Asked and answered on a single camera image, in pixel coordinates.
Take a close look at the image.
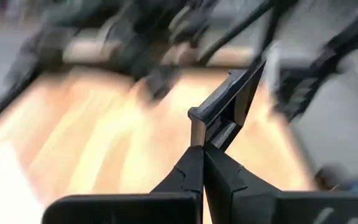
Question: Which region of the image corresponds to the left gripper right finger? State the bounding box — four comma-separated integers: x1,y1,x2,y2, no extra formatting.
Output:
203,143,358,224

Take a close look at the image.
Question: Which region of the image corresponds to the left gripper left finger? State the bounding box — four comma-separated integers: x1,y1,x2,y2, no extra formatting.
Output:
41,145,205,224

